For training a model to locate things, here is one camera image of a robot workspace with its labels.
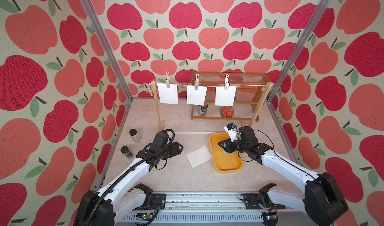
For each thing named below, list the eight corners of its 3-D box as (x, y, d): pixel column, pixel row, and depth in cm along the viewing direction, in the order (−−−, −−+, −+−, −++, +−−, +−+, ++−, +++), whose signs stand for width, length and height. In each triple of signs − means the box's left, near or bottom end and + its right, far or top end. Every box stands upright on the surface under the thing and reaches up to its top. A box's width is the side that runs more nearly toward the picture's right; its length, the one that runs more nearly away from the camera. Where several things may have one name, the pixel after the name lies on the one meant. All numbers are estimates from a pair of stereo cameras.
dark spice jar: (125, 159, 91) (119, 152, 83) (127, 153, 93) (121, 145, 85) (132, 159, 91) (126, 152, 83) (133, 153, 93) (128, 145, 85)
